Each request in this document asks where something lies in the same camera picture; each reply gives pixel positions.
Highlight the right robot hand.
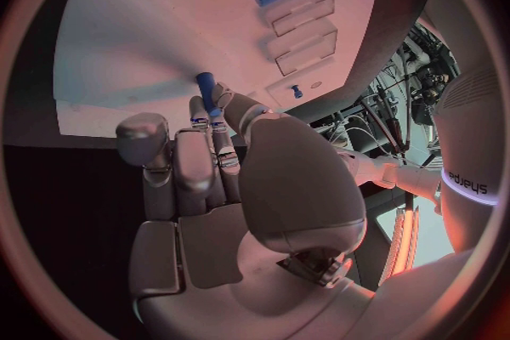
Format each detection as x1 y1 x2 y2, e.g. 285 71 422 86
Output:
115 82 380 335

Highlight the blue long cylinder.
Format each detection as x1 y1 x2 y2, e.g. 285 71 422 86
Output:
194 71 224 117

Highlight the white task board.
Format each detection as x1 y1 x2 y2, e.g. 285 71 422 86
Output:
53 0 386 138

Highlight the glowing light bar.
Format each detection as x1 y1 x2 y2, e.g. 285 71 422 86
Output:
377 205 422 286

